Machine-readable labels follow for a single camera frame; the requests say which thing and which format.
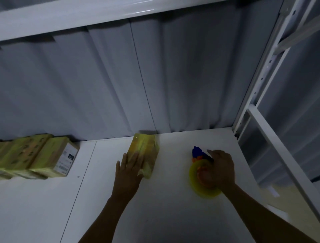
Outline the person's right hand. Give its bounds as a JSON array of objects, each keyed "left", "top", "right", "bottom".
[{"left": 199, "top": 149, "right": 237, "bottom": 194}]

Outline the person's left hand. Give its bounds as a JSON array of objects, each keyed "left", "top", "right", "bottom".
[{"left": 116, "top": 151, "right": 146, "bottom": 199}]

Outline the yellow round toy blue top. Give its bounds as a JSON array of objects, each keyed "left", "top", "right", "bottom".
[{"left": 188, "top": 146, "right": 223, "bottom": 200}]

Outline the yellow packet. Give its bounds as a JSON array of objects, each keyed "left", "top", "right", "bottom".
[{"left": 127, "top": 133, "right": 160, "bottom": 180}]

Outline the person's left forearm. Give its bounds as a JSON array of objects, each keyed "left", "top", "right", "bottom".
[{"left": 77, "top": 191, "right": 140, "bottom": 243}]

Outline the person's right forearm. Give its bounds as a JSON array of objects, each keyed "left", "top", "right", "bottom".
[{"left": 221, "top": 183, "right": 318, "bottom": 243}]

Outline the yellow box with white label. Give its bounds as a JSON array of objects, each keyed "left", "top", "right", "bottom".
[{"left": 29, "top": 136, "right": 80, "bottom": 178}]

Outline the brown cardboard box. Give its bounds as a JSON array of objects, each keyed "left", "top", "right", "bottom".
[{"left": 259, "top": 183, "right": 320, "bottom": 237}]

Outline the yellow printed box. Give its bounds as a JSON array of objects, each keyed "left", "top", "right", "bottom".
[
  {"left": 0, "top": 134, "right": 54, "bottom": 176},
  {"left": 0, "top": 141, "right": 48, "bottom": 181}
]

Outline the white shelf board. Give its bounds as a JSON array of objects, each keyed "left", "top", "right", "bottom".
[{"left": 0, "top": 0, "right": 227, "bottom": 42}]

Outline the white metal shelf frame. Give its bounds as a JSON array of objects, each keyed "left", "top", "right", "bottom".
[{"left": 232, "top": 0, "right": 320, "bottom": 222}]

